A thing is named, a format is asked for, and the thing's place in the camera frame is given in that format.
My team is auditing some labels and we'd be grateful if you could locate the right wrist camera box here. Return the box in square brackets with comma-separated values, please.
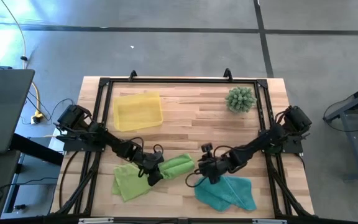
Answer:
[200, 142, 214, 160]

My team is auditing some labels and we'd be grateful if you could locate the grey side table top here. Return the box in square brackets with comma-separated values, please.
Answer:
[0, 68, 36, 155]

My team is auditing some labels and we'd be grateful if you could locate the black desk support bar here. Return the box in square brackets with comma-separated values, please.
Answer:
[9, 133, 65, 166]

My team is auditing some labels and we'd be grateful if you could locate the black aluminium table frame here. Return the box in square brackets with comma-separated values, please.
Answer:
[50, 67, 315, 224]

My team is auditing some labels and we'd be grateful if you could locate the yellow translucent plastic basket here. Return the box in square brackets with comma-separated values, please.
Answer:
[112, 91, 164, 133]

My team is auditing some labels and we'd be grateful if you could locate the yellow cable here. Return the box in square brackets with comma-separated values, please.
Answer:
[0, 0, 45, 122]

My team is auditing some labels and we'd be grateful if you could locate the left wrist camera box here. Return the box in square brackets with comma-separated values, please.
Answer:
[147, 169, 165, 187]

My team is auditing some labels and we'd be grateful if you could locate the grey metal table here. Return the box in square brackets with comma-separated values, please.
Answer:
[323, 79, 358, 181]

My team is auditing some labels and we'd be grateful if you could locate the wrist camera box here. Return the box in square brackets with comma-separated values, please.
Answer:
[200, 142, 214, 160]
[147, 169, 165, 187]

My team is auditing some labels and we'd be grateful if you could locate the potted artificial green plant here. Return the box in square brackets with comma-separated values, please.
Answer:
[224, 86, 257, 113]

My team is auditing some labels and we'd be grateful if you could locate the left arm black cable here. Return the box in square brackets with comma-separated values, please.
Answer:
[129, 136, 165, 155]

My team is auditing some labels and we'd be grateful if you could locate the green microfiber towel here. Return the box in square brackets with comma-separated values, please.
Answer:
[112, 163, 157, 202]
[157, 152, 196, 181]

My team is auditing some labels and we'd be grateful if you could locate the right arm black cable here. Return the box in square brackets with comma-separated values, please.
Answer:
[185, 144, 234, 188]

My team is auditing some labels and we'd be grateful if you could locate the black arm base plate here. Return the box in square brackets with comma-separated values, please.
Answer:
[63, 126, 107, 153]
[257, 128, 305, 155]

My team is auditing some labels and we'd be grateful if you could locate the teal microfiber towel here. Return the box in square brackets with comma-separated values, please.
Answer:
[193, 174, 257, 212]

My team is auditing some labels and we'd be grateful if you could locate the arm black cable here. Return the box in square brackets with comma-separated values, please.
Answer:
[185, 144, 234, 188]
[129, 136, 165, 155]

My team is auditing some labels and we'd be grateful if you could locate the grey lower shelf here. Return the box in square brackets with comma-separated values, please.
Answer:
[0, 136, 62, 218]

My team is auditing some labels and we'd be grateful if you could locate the yellow power plug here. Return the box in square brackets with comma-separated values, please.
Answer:
[30, 112, 45, 124]

